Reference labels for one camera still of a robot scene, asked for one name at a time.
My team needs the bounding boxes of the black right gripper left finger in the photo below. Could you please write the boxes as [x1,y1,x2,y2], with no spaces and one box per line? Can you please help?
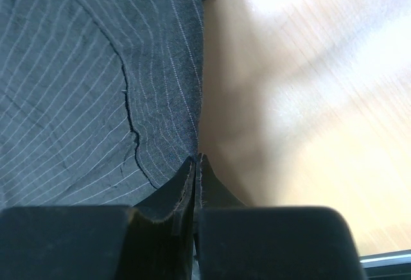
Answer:
[1,158,195,279]

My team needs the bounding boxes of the aluminium front mounting rail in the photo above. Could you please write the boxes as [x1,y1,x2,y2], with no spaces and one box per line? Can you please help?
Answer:
[360,250,411,280]

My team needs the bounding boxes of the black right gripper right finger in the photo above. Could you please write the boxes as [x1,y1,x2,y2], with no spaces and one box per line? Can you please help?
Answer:
[194,153,366,279]

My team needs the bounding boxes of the black pinstriped long sleeve shirt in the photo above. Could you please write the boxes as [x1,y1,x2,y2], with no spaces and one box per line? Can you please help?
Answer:
[1,0,205,208]

